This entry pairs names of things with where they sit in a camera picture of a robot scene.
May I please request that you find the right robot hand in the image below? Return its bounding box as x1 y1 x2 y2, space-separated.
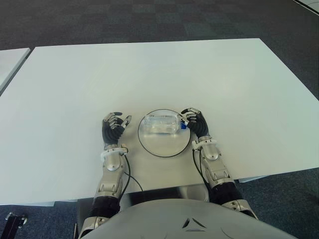
179 107 211 137

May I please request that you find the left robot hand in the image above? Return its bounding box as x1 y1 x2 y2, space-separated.
101 111 132 150

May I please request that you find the clear blue-capped water bottle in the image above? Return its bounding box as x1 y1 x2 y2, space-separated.
142 114 188 135

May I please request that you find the white black-rimmed plate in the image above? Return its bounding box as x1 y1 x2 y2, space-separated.
138 108 192 158

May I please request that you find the silver robot waist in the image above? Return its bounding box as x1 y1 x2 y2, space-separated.
174 185 210 202

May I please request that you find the grey robot torso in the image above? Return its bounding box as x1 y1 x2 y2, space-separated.
82 198 319 239

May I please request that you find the white neighbouring table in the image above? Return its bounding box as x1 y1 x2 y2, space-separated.
0 47 31 97

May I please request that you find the black wheeled stand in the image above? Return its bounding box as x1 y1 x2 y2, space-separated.
4 211 28 234

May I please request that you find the white background furniture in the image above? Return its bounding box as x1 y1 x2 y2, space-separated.
293 0 319 12

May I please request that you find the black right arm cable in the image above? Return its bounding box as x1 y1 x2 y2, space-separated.
193 146 209 185

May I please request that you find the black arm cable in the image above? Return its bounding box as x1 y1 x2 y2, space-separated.
119 154 144 200
193 146 209 185

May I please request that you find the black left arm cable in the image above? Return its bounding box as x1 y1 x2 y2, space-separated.
119 154 144 200

